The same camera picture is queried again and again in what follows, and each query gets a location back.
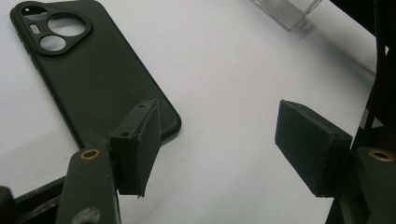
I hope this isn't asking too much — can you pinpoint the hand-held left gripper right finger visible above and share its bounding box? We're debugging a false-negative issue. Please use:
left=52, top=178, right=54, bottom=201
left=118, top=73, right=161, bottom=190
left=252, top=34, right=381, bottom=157
left=274, top=99, right=355, bottom=198

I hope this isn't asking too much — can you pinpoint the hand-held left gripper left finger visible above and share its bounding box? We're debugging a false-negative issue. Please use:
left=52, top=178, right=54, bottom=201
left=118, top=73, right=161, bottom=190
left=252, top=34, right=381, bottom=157
left=109, top=98, right=163, bottom=198

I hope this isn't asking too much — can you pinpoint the black phone case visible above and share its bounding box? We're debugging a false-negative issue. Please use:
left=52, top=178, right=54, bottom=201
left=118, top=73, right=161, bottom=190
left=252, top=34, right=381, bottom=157
left=8, top=0, right=182, bottom=151

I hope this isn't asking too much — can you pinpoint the clear plastic tray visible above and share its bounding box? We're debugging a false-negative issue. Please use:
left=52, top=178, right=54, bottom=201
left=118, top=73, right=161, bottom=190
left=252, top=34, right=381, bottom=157
left=249, top=0, right=324, bottom=33

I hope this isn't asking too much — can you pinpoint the white table board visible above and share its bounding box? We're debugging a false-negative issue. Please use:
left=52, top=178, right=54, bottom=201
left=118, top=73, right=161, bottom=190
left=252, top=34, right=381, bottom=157
left=0, top=0, right=378, bottom=224

